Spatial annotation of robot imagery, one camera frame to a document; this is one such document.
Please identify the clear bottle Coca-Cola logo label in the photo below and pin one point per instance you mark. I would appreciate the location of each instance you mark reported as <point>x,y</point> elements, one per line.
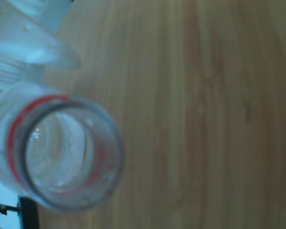
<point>62,155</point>

